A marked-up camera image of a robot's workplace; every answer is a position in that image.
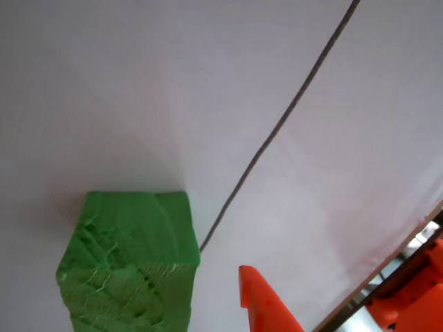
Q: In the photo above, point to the green wooden block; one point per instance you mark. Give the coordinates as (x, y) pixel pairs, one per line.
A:
(131, 263)

